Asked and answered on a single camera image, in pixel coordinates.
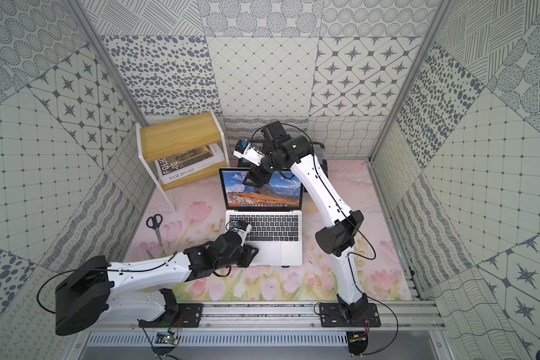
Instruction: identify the silver laptop computer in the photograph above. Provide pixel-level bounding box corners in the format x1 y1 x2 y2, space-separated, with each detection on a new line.
219 167 304 266

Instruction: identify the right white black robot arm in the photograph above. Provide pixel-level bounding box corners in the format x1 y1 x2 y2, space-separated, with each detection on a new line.
233 121 369 325

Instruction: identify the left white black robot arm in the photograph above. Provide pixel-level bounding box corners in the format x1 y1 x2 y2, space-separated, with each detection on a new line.
55 230 259 336

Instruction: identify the white Folio magazine book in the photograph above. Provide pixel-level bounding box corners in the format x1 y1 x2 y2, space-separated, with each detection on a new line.
154 143 225 184

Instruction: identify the left small circuit board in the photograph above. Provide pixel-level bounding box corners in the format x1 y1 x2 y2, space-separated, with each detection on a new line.
154 332 180 347

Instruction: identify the small circuit board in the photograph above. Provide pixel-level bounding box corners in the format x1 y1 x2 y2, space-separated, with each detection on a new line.
346 331 369 356
154 332 180 347

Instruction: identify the wooden white-framed side shelf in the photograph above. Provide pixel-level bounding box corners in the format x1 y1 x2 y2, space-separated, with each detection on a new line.
135 111 230 211

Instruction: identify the floral pink table mat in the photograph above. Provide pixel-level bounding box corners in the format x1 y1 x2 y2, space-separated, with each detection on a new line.
123 160 416 302

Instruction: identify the right small circuit board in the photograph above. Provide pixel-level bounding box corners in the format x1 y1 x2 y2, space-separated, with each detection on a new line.
346 331 369 356

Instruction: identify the white ventilation grille strip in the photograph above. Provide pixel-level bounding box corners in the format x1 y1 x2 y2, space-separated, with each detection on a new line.
87 331 347 347

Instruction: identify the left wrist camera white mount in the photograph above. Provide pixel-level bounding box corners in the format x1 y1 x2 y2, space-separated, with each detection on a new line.
231 220 252 246

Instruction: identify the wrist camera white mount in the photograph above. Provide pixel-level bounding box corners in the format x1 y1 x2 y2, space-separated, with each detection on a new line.
231 220 252 246
233 139 266 166

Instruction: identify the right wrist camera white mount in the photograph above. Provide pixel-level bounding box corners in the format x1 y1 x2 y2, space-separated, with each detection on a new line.
233 139 266 166

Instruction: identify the black toolbox with yellow handle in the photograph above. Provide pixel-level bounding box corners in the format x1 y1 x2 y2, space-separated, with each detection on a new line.
312 142 328 176

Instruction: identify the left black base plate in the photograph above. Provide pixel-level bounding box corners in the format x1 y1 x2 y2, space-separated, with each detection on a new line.
139 303 204 329

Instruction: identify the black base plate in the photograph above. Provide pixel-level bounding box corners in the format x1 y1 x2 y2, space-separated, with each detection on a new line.
315 302 381 328
139 303 204 329

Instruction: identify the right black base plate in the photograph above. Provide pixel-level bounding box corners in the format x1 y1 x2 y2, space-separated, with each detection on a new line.
315 302 381 328

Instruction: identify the aluminium mounting rail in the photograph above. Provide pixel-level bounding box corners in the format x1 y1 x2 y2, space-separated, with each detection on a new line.
73 300 446 333

